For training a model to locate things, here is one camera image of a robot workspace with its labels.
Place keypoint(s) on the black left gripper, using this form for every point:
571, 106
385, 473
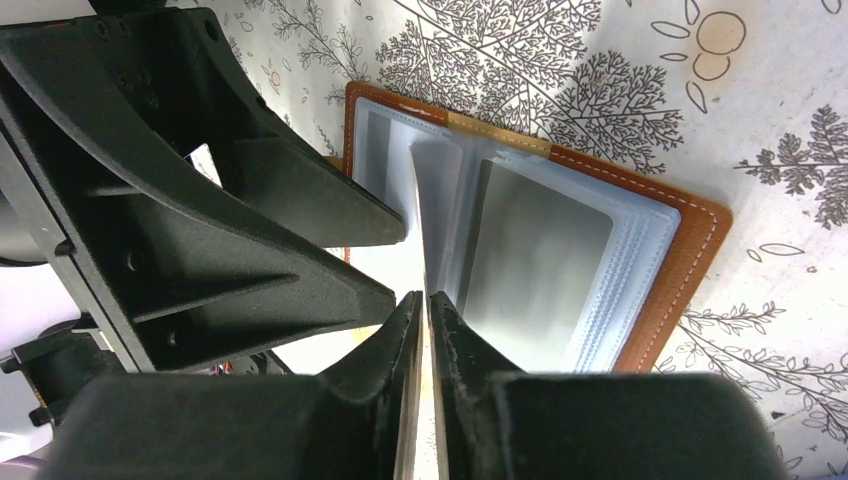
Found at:
108, 234

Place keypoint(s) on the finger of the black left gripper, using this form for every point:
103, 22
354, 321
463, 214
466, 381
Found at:
176, 69

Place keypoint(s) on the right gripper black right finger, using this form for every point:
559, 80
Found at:
500, 422

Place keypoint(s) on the floral patterned table mat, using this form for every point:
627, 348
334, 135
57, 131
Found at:
743, 102

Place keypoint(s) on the brown leather card holder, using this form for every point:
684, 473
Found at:
663, 241

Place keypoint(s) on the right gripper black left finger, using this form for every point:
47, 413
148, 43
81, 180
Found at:
357, 419

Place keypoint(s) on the dark grey card in holder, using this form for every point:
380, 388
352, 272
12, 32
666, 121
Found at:
534, 260

